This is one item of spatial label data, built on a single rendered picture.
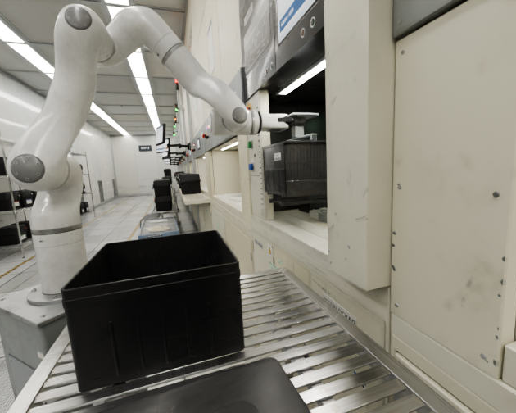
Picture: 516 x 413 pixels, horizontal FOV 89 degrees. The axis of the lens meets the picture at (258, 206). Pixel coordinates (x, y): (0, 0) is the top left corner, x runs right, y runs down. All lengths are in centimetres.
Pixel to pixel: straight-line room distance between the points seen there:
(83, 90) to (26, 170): 26
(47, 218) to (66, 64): 41
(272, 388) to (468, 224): 31
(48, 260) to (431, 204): 91
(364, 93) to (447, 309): 34
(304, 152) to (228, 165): 178
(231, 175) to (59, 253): 194
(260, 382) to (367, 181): 33
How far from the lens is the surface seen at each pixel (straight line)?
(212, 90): 84
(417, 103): 48
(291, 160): 87
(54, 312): 88
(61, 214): 91
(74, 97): 91
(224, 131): 89
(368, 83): 48
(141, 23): 95
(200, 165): 409
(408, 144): 48
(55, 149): 87
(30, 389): 63
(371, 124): 47
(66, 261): 93
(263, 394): 34
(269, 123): 92
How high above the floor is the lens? 110
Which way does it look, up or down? 8 degrees down
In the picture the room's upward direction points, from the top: 3 degrees counter-clockwise
